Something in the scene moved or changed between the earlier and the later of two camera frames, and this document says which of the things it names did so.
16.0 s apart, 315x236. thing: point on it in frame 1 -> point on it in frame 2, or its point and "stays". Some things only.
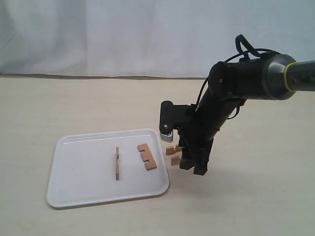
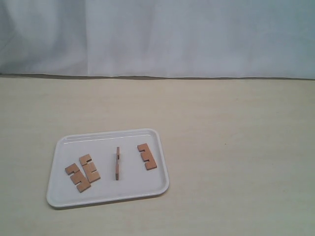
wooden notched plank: [173, 150] -> [88, 167]
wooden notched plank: [174, 161] -> [78, 177]
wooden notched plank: [117, 163] stays
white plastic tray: [83, 167] stays
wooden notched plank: [147, 155] stays
